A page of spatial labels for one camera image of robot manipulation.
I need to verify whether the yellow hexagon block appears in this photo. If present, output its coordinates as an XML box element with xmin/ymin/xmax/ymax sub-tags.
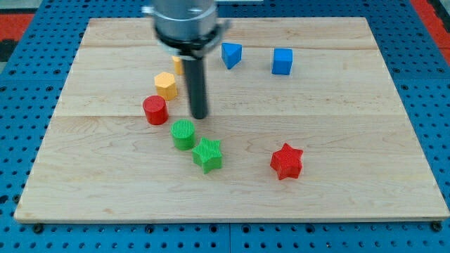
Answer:
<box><xmin>154</xmin><ymin>72</ymin><xmax>178</xmax><ymax>100</ymax></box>

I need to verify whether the blue triangle block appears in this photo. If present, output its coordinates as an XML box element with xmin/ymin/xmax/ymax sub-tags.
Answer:
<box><xmin>221</xmin><ymin>42</ymin><xmax>243</xmax><ymax>70</ymax></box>

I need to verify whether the yellow block behind rod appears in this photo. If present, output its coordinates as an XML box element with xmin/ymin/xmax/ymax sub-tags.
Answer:
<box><xmin>172</xmin><ymin>56</ymin><xmax>184</xmax><ymax>75</ymax></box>

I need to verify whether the green star block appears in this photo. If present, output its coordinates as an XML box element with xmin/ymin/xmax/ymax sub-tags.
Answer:
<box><xmin>192</xmin><ymin>137</ymin><xmax>222</xmax><ymax>174</ymax></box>

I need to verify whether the red star block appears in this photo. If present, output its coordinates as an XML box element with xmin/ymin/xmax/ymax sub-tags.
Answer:
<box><xmin>270</xmin><ymin>143</ymin><xmax>304</xmax><ymax>180</ymax></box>

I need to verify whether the light wooden board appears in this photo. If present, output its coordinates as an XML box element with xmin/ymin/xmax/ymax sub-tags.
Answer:
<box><xmin>14</xmin><ymin>18</ymin><xmax>449</xmax><ymax>223</ymax></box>

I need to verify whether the blue cube block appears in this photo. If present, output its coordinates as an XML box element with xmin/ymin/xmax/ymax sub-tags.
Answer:
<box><xmin>271</xmin><ymin>48</ymin><xmax>293</xmax><ymax>75</ymax></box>

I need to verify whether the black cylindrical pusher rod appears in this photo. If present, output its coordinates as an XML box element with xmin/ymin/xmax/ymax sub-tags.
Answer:
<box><xmin>183</xmin><ymin>58</ymin><xmax>208</xmax><ymax>119</ymax></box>

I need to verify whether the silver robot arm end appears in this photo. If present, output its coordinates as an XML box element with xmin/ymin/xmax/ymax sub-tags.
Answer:
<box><xmin>141</xmin><ymin>0</ymin><xmax>231</xmax><ymax>60</ymax></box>

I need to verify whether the red cylinder block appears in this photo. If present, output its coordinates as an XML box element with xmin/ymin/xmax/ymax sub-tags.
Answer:
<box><xmin>143</xmin><ymin>95</ymin><xmax>169</xmax><ymax>125</ymax></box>

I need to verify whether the green cylinder block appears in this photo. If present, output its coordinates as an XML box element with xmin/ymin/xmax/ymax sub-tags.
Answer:
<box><xmin>170</xmin><ymin>119</ymin><xmax>195</xmax><ymax>150</ymax></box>

